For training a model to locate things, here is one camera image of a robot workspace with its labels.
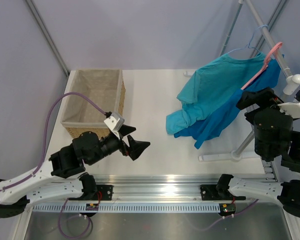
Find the dark blue t shirt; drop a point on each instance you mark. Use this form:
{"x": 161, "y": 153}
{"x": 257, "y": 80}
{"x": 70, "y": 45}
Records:
{"x": 214, "y": 124}

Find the aluminium mounting rail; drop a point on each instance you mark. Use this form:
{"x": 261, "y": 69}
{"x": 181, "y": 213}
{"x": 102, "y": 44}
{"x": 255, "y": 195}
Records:
{"x": 156, "y": 188}

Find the light teal t shirt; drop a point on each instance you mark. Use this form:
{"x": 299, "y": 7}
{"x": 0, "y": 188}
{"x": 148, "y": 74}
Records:
{"x": 210, "y": 87}

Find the pink plastic hanger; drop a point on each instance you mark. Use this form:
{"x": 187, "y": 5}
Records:
{"x": 265, "y": 65}

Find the wicker basket with liner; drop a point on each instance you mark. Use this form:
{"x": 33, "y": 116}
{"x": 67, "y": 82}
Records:
{"x": 105, "y": 88}

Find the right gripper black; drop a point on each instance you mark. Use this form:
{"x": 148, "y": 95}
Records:
{"x": 261, "y": 97}

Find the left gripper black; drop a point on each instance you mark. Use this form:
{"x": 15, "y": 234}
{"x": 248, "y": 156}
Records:
{"x": 135, "y": 148}

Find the grey metal frame post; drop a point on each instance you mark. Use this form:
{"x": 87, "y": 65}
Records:
{"x": 47, "y": 36}

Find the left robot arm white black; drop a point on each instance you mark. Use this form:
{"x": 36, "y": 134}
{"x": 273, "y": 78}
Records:
{"x": 63, "y": 175}

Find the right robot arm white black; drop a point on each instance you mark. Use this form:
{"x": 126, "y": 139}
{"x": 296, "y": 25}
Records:
{"x": 273, "y": 137}

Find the slotted white cable duct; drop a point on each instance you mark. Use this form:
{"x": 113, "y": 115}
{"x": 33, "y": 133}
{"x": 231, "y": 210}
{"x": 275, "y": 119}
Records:
{"x": 129, "y": 208}

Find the white metal clothes rack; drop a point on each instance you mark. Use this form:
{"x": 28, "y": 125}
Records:
{"x": 292, "y": 82}

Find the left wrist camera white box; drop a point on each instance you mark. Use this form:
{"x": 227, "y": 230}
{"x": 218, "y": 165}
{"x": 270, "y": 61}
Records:
{"x": 113, "y": 121}

